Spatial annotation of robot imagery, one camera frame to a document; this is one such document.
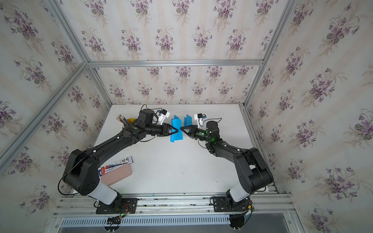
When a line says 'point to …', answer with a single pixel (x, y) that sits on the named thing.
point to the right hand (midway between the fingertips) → (182, 130)
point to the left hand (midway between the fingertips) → (177, 132)
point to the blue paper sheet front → (177, 123)
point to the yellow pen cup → (131, 120)
